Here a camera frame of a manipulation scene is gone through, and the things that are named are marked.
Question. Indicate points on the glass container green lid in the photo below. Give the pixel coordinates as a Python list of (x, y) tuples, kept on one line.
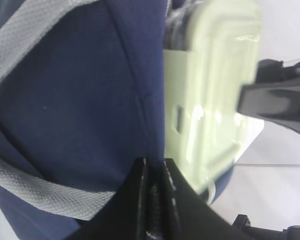
[(210, 53)]

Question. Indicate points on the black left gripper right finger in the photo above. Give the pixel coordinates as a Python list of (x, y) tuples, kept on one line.
[(186, 215)]

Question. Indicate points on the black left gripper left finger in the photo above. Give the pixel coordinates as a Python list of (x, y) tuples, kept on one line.
[(124, 217)]

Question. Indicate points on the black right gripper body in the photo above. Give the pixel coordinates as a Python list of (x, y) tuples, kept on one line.
[(274, 71)]

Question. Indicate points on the navy blue lunch bag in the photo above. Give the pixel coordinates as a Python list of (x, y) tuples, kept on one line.
[(81, 98)]

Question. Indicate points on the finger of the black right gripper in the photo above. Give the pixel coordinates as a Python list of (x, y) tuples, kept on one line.
[(273, 102)]

